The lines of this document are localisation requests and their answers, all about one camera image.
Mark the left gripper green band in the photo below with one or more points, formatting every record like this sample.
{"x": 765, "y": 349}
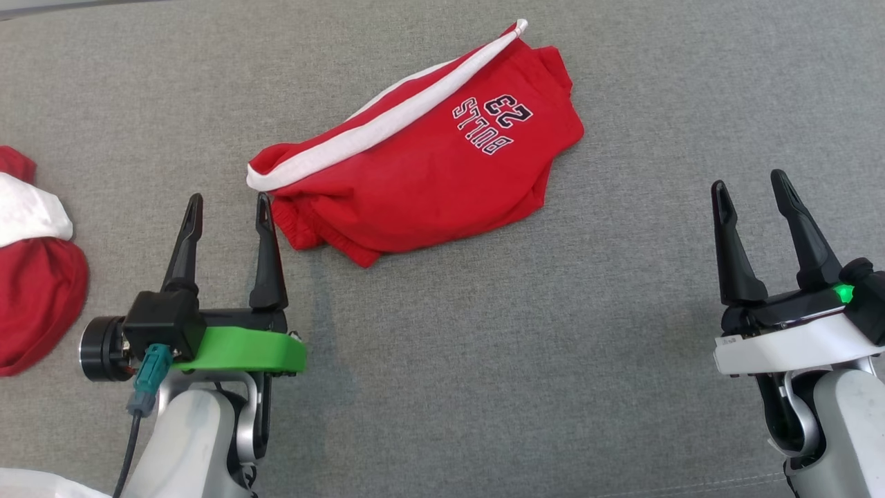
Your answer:
{"x": 249, "y": 349}

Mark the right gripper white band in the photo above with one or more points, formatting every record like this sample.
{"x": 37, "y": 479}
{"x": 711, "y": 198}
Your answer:
{"x": 788, "y": 346}

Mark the red shirt with white sleeves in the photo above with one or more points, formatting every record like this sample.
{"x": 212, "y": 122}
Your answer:
{"x": 34, "y": 304}

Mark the red shorts with white stripe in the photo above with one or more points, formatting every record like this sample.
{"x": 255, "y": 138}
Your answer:
{"x": 429, "y": 180}

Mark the grey fabric sofa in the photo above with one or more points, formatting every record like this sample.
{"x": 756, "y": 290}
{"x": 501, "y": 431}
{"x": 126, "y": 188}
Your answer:
{"x": 484, "y": 360}

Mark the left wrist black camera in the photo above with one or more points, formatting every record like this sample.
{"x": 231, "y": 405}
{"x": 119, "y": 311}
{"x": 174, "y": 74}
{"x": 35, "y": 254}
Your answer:
{"x": 162, "y": 318}

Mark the wrist black camera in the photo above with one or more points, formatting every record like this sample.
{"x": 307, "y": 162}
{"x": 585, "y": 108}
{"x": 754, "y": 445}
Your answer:
{"x": 162, "y": 318}
{"x": 868, "y": 297}

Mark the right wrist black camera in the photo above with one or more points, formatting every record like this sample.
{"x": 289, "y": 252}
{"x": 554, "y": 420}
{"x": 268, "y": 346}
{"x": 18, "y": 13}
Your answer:
{"x": 868, "y": 297}

